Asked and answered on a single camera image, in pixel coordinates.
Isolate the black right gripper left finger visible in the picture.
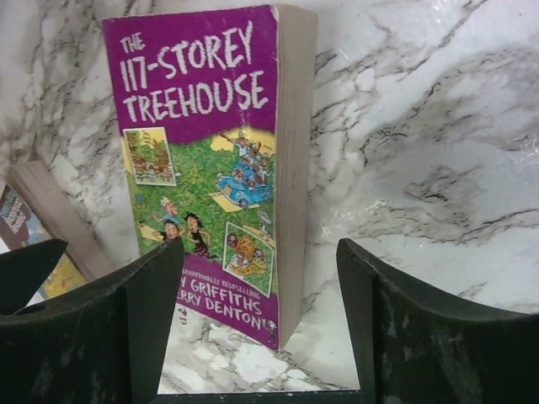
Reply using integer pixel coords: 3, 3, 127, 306
1, 239, 184, 403

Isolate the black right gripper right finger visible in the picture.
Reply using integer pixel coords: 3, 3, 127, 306
336, 238, 538, 403

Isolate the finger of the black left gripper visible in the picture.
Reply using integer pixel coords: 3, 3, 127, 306
1, 239, 67, 315

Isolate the Brideshead Revisited paperback book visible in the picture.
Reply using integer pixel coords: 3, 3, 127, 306
1, 160, 115, 304

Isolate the purple green bottom book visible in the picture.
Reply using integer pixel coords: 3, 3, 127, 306
103, 4, 318, 350

